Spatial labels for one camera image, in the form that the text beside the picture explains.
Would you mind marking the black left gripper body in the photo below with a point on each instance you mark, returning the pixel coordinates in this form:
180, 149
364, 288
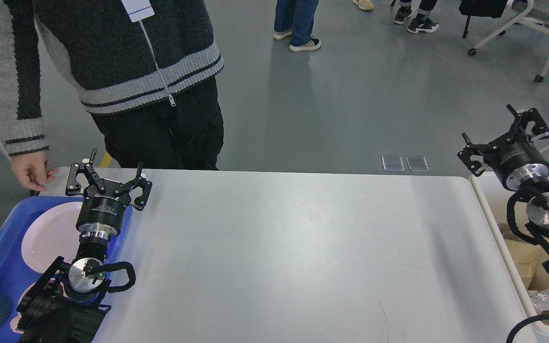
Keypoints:
102, 212

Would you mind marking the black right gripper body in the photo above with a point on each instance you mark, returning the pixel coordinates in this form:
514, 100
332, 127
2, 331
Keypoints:
517, 163

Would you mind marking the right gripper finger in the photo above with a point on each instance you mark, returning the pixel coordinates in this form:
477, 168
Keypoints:
527, 126
470, 149

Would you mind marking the pink plate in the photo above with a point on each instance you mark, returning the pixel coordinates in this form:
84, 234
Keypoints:
51, 235

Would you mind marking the brown paper bag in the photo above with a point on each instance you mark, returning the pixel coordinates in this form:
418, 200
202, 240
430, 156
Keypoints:
528, 260

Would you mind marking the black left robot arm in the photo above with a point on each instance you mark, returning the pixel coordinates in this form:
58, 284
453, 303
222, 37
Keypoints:
65, 304

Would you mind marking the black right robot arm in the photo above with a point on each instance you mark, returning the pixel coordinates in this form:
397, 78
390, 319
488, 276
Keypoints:
536, 232

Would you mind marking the person's bare hand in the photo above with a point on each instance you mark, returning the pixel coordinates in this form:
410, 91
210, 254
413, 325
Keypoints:
33, 170

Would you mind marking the cream plastic bin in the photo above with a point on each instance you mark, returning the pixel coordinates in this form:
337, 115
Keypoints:
493, 199

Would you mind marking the floor socket plate right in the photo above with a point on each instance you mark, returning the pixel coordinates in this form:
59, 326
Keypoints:
417, 163

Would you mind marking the floor socket plate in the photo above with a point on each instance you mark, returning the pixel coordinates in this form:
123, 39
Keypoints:
417, 163
393, 163

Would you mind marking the floor socket plate left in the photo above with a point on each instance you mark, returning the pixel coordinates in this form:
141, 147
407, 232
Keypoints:
393, 163

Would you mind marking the blue plastic tray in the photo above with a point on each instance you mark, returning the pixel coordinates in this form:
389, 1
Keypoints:
15, 275

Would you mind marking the person in striped sweater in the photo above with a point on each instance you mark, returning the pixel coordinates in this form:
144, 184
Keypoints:
114, 64

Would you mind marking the person in dark sneakers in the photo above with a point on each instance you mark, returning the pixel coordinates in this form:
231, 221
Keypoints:
421, 22

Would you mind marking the walking person in black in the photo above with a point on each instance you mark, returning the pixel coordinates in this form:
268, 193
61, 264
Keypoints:
365, 5

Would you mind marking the person in blue jeans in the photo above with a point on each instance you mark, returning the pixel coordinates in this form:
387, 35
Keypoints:
295, 18

